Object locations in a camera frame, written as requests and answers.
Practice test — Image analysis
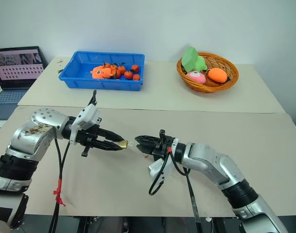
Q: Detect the open grey laptop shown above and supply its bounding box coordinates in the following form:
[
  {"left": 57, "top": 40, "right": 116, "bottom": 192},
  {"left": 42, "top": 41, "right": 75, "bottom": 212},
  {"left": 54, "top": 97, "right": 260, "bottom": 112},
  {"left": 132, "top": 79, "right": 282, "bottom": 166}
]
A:
[{"left": 0, "top": 46, "right": 49, "bottom": 121}]

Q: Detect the brown wicker basket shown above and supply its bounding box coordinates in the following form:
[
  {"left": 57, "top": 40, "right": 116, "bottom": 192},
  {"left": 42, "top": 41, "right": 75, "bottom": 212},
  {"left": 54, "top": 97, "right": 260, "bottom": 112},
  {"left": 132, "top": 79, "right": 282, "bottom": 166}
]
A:
[{"left": 176, "top": 51, "right": 240, "bottom": 94}]

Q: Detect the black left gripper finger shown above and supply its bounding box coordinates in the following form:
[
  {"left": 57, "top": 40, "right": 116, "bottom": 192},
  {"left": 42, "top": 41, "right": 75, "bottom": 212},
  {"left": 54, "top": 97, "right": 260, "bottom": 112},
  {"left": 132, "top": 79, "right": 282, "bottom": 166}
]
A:
[
  {"left": 93, "top": 140, "right": 124, "bottom": 151},
  {"left": 100, "top": 129, "right": 126, "bottom": 143}
]

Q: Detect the pink plush toy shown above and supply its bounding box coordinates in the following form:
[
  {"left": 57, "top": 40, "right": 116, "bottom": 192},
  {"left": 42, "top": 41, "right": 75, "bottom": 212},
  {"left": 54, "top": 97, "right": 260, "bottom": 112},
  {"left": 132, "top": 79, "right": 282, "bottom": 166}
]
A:
[{"left": 186, "top": 70, "right": 207, "bottom": 85}]

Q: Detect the orange plush mango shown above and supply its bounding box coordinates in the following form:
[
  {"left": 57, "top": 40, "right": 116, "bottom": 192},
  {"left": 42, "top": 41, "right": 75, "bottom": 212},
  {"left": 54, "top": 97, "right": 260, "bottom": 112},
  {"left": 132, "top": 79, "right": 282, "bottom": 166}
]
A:
[{"left": 208, "top": 67, "right": 229, "bottom": 84}]

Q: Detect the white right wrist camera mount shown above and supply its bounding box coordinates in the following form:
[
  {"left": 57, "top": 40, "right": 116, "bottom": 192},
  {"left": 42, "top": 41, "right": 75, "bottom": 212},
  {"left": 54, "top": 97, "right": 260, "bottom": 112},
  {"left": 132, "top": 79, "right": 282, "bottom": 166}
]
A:
[{"left": 147, "top": 138, "right": 180, "bottom": 185}]

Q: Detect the blue plastic bin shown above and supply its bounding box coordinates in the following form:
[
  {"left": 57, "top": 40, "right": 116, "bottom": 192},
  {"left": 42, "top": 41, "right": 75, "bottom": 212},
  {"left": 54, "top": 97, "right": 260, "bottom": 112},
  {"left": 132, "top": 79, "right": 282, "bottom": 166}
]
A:
[{"left": 58, "top": 50, "right": 146, "bottom": 92}]

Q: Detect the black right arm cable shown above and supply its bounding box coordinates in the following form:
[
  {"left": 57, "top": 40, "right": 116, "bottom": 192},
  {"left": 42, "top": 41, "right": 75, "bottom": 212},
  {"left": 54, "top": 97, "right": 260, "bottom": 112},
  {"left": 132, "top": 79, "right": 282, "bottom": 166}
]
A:
[{"left": 148, "top": 151, "right": 203, "bottom": 233}]

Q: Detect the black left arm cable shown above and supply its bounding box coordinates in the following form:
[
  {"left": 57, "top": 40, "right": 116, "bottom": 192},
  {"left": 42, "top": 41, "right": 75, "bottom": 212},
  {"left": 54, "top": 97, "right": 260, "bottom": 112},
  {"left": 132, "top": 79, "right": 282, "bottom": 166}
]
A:
[{"left": 48, "top": 137, "right": 71, "bottom": 233}]

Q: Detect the beige paper table sheet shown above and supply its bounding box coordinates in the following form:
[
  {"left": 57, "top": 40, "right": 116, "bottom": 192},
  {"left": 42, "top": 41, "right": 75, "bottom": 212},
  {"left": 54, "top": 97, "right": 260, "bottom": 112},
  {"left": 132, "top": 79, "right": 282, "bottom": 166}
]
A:
[
  {"left": 17, "top": 56, "right": 288, "bottom": 115},
  {"left": 0, "top": 105, "right": 296, "bottom": 218}
]

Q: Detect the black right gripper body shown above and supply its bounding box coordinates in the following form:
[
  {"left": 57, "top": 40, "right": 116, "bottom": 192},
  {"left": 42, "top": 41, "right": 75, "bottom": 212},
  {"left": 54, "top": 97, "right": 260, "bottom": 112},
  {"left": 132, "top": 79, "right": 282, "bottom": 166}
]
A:
[{"left": 151, "top": 130, "right": 174, "bottom": 162}]

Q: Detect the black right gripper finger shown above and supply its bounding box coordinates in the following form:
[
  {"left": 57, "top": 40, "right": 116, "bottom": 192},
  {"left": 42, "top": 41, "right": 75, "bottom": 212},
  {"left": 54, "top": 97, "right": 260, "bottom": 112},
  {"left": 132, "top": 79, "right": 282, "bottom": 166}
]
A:
[
  {"left": 134, "top": 134, "right": 161, "bottom": 147},
  {"left": 137, "top": 145, "right": 155, "bottom": 156}
]

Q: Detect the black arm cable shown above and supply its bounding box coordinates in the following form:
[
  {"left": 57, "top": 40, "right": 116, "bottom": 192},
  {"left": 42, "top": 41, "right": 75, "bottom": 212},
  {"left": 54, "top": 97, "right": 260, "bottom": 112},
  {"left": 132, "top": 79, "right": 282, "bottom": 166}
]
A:
[
  {"left": 48, "top": 137, "right": 71, "bottom": 233},
  {"left": 148, "top": 151, "right": 203, "bottom": 233}
]

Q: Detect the orange plush fish toy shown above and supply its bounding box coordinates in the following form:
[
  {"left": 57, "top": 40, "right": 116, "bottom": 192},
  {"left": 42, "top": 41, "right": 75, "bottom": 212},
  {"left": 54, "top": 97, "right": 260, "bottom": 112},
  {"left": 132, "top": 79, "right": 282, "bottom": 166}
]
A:
[{"left": 90, "top": 66, "right": 117, "bottom": 80}]

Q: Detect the green plush vegetable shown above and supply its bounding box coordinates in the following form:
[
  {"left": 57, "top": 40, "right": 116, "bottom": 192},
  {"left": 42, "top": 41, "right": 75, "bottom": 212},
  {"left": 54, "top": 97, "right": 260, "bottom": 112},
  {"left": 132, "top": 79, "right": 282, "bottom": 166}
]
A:
[{"left": 181, "top": 46, "right": 208, "bottom": 73}]

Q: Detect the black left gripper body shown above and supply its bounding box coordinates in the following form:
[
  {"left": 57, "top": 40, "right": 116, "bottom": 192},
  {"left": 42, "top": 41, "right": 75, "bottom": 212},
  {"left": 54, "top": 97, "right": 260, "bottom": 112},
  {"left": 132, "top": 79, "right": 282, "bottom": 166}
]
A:
[{"left": 75, "top": 125, "right": 107, "bottom": 151}]

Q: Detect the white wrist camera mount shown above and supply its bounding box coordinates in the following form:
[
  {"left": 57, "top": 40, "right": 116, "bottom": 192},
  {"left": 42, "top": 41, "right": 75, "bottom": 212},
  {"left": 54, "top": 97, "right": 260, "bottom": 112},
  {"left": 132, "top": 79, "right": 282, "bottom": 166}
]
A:
[
  {"left": 147, "top": 138, "right": 180, "bottom": 185},
  {"left": 69, "top": 103, "right": 102, "bottom": 144}
]

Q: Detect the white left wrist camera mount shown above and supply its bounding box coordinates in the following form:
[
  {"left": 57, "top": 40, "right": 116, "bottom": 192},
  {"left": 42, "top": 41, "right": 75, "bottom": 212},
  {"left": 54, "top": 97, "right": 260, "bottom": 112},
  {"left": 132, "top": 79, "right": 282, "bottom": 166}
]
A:
[{"left": 69, "top": 103, "right": 102, "bottom": 144}]

